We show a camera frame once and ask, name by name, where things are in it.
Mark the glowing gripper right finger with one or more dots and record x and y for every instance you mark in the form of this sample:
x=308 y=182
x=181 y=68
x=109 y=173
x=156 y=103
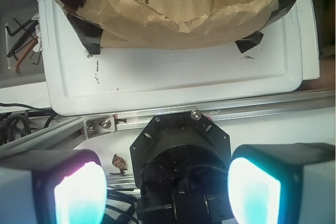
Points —
x=283 y=183

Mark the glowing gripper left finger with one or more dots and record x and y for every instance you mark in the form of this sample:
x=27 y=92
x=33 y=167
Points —
x=52 y=186

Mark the white plastic bin lid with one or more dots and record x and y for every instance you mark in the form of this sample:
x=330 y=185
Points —
x=137 y=79

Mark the grey tool tray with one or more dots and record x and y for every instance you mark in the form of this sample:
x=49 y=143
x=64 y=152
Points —
x=31 y=69

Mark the black tape strip right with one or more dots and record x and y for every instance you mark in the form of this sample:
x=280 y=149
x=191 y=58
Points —
x=249 y=42

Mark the black tape strip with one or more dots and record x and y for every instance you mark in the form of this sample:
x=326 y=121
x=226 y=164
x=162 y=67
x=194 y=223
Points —
x=88 y=33
x=249 y=42

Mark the orange hex key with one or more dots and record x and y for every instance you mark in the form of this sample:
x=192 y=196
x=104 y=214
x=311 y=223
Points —
x=27 y=50

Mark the black tape strip left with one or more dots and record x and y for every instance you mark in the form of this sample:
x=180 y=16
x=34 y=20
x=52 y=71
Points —
x=88 y=33

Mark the black hex key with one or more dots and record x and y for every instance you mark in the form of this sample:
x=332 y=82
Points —
x=20 y=27

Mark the brown paper bag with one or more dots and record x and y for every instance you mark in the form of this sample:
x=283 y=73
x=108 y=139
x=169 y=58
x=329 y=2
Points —
x=176 y=24

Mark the metal corner bracket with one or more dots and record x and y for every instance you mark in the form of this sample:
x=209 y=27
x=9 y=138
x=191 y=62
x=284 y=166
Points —
x=98 y=125

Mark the aluminium extrusion rail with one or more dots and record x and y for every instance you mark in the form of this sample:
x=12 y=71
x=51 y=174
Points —
x=62 y=134

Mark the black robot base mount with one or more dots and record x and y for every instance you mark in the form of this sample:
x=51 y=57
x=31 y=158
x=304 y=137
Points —
x=181 y=167

